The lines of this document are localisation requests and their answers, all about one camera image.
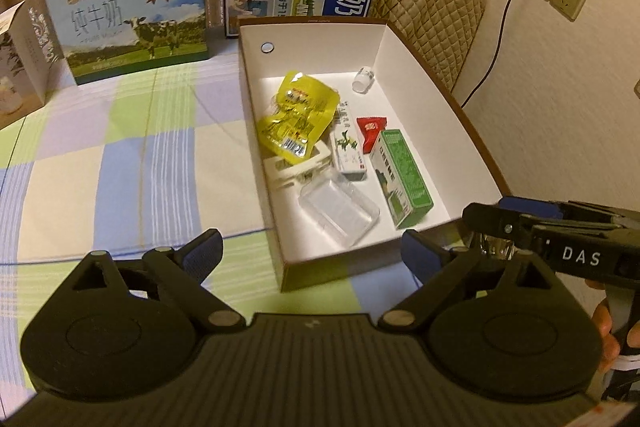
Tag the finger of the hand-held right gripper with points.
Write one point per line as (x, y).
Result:
(530, 206)
(492, 219)

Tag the clear plastic container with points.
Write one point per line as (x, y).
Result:
(340, 209)

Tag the small white bottle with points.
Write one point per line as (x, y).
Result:
(363, 79)

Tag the white medicine box green print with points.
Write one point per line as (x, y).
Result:
(347, 142)

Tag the light blue cow milk carton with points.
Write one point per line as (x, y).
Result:
(125, 17)

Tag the yellow snack packet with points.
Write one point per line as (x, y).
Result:
(282, 137)
(305, 102)

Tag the beige patterned gift box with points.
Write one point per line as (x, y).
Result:
(25, 62)

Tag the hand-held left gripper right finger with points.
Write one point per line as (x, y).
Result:
(417, 252)

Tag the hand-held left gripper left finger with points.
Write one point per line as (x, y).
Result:
(205, 252)

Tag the brown cardboard box white inside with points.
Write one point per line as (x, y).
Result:
(425, 97)

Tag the red candy packet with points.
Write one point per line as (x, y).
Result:
(372, 132)

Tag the person's right hand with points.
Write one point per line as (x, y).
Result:
(602, 322)

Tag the beige quilted chair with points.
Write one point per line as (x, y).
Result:
(430, 7)

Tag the cream plastic tray insert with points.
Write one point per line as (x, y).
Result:
(295, 169)

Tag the checked pastel tablecloth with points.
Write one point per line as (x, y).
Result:
(125, 147)

